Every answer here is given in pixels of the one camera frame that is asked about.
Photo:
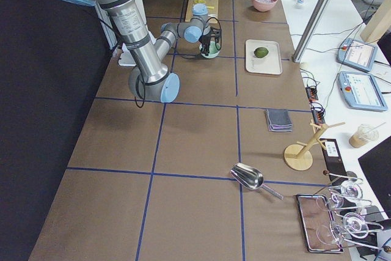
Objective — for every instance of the teach pendant tablet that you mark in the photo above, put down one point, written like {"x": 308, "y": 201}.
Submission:
{"x": 361, "y": 91}
{"x": 357, "y": 54}

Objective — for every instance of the near teach pendant tablet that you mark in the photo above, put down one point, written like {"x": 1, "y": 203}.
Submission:
{"x": 361, "y": 91}

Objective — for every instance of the white pillar mount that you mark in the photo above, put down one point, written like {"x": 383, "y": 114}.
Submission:
{"x": 125, "y": 58}

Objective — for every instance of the aluminium frame post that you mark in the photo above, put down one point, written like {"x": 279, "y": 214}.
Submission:
{"x": 310, "y": 29}

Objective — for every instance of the black usb hub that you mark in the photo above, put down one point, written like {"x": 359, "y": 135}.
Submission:
{"x": 311, "y": 92}

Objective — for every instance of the beige rabbit tray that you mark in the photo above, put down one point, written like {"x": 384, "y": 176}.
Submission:
{"x": 270, "y": 65}

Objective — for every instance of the black power box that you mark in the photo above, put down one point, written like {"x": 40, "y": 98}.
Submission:
{"x": 332, "y": 157}

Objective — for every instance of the black framed tray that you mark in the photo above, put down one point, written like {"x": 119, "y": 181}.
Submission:
{"x": 315, "y": 219}

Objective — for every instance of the far teach pendant tablet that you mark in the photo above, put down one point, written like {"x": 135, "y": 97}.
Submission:
{"x": 357, "y": 54}

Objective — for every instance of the green avocado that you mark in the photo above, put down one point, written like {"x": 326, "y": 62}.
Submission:
{"x": 261, "y": 52}

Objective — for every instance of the wine glass lower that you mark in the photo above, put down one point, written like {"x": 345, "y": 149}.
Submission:
{"x": 351, "y": 226}

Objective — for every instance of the wine glass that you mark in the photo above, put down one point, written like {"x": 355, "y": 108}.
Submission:
{"x": 351, "y": 226}
{"x": 346, "y": 196}

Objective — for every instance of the wine glass upper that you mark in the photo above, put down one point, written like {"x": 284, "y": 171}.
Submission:
{"x": 346, "y": 196}

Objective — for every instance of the metal scoop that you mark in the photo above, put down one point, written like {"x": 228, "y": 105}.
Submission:
{"x": 252, "y": 179}

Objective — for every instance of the wooden mug tree stand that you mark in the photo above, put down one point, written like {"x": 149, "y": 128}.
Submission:
{"x": 297, "y": 156}

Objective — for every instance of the green bowl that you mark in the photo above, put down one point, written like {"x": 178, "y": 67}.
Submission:
{"x": 213, "y": 52}

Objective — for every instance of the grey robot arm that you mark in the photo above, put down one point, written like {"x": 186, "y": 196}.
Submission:
{"x": 151, "y": 79}

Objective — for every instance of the wooden cutting board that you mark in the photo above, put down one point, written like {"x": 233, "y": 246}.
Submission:
{"x": 211, "y": 12}

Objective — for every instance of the iced coffee cup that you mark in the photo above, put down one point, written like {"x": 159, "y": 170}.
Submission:
{"x": 364, "y": 134}

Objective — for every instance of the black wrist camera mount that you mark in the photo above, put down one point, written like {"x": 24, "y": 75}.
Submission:
{"x": 216, "y": 37}

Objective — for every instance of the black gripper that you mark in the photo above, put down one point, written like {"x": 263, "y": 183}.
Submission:
{"x": 206, "y": 40}

